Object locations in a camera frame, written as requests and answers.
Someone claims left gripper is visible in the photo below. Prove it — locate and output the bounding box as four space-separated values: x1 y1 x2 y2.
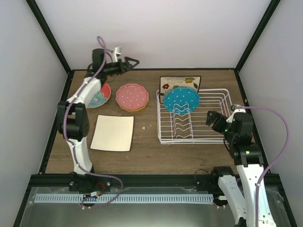
102 56 138 76

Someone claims pink polka dot plate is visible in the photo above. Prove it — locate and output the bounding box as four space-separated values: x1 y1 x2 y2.
116 83 149 109

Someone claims floral square plate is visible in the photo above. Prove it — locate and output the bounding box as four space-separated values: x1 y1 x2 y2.
159 75 202 104

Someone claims orange polka dot plate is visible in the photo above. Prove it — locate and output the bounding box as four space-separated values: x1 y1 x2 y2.
119 101 149 112

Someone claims red teal flower plate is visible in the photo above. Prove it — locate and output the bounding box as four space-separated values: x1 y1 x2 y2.
87 83 111 108

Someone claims teal polka dot plate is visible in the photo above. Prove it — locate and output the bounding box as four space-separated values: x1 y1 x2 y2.
163 87 200 114

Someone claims cream square plate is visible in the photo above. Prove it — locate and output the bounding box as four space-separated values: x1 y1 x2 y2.
90 115 134 152

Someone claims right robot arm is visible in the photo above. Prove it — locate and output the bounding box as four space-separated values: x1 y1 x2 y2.
206 109 276 227

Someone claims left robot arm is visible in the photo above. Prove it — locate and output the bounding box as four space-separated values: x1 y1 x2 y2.
57 48 140 191

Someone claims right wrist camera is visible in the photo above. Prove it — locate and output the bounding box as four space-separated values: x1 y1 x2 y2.
226 105 246 123

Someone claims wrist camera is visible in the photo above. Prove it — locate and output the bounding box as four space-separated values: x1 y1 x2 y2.
226 105 246 123
111 47 122 62

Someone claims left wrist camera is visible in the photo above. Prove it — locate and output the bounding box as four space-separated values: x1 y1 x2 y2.
111 47 122 62

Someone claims white wire dish rack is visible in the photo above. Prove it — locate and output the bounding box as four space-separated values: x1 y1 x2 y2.
156 88 237 145

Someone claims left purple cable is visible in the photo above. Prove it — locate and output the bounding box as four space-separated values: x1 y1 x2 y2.
62 35 124 210

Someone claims purple cable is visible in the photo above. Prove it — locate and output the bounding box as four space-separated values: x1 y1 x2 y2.
62 35 124 210
239 105 290 227

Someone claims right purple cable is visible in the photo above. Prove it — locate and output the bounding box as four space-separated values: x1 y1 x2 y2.
239 105 290 227

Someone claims slotted cable duct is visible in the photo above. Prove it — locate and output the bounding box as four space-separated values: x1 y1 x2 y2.
34 193 214 204

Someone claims black aluminium frame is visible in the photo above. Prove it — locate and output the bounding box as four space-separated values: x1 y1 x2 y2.
14 0 297 227

